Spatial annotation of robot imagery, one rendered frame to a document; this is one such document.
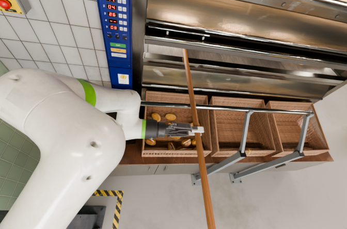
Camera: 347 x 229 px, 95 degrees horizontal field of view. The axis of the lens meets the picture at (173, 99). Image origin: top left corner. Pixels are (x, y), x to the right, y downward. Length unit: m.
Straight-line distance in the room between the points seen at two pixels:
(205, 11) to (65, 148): 0.89
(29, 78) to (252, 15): 1.03
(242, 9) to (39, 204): 1.08
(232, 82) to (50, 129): 1.32
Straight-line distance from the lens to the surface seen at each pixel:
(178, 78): 1.28
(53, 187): 0.33
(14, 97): 0.38
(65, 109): 0.33
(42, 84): 0.38
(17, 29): 1.28
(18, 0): 1.07
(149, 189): 1.93
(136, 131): 0.75
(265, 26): 1.17
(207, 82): 1.37
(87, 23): 1.07
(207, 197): 0.77
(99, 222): 1.93
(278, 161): 1.67
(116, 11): 0.95
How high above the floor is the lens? 1.92
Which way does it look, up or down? 52 degrees down
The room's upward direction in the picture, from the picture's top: 19 degrees clockwise
